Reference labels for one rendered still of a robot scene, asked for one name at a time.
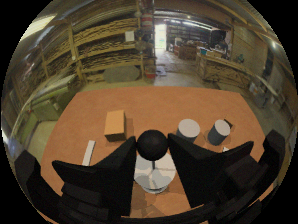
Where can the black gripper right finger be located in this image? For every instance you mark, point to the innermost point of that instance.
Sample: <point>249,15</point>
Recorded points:
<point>198,168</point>

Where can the dark grey cylinder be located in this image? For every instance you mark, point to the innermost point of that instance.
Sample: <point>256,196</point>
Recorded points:
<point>219,132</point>
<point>188,129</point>

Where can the french press coffee maker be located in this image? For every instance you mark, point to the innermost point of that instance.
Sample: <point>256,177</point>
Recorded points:
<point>154,167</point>

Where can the tan rectangular block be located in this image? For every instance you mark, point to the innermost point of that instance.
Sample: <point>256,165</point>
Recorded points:
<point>115,126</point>

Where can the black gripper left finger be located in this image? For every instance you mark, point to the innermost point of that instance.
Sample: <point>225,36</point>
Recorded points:
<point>112,177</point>

